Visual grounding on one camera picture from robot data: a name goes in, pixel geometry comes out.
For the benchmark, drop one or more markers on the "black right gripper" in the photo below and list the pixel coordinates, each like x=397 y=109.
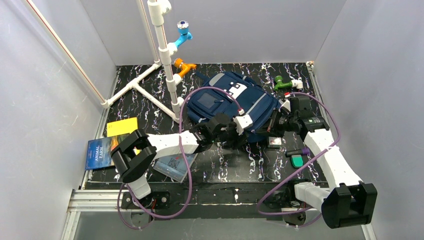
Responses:
x=272 y=126

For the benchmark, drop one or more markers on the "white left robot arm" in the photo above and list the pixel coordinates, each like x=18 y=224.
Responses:
x=133 y=156

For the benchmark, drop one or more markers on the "green tap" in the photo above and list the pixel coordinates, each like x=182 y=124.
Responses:
x=279 y=84

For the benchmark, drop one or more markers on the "Animal Farm book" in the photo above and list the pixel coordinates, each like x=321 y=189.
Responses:
x=99 y=150

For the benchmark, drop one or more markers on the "navy blue student backpack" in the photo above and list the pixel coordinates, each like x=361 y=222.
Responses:
x=253 y=99

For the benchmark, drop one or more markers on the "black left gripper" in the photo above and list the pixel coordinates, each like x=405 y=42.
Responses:
x=232 y=135

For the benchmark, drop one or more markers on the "purple black marker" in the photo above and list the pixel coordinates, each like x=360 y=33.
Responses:
x=302 y=152

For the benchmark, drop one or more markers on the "yellow book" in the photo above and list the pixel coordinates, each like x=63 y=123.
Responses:
x=117 y=131

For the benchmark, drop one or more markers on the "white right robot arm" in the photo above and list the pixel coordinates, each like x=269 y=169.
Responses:
x=349 y=201

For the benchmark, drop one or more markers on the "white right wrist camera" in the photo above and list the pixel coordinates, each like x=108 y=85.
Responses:
x=285 y=103

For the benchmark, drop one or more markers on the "orange tap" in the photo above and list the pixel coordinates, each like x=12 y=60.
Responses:
x=184 y=67

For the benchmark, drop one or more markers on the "white PVC pipe stand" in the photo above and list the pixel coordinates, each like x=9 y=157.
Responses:
x=152 y=15

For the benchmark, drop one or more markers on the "blue tap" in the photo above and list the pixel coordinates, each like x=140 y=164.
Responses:
x=184 y=33

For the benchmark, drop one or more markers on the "green eraser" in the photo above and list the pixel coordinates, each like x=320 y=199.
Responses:
x=296 y=161

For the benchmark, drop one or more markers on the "Nineteen Eighty-Four book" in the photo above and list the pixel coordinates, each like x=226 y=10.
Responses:
x=174 y=166

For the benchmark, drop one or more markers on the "small card box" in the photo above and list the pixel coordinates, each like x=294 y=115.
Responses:
x=274 y=142

